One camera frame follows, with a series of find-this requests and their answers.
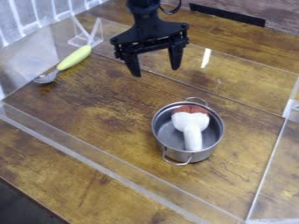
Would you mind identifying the black strip on table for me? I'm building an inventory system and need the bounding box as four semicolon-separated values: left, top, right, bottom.
190;3;267;27

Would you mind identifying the white plush mushroom red cap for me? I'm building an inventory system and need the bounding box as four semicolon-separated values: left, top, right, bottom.
173;105;211;151

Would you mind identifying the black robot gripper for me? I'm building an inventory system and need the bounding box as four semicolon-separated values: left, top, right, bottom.
110;7;190;77

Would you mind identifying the spoon with green handle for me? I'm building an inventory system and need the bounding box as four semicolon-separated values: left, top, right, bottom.
34;45;93;84

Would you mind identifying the clear acrylic right wall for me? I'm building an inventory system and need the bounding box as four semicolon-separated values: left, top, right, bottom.
246;78;299;224

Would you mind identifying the silver steel pot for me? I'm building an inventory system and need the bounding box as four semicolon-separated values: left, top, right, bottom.
151;97;225;165

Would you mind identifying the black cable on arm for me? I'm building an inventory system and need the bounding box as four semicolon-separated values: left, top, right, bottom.
158;0;183;16

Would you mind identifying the clear acrylic triangle bracket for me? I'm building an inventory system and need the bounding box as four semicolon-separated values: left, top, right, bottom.
69;17;105;47

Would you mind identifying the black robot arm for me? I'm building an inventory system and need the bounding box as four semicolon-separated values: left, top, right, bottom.
110;0;190;77

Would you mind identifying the clear acrylic barrier front wall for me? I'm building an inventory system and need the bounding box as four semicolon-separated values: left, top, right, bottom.
0;101;246;224

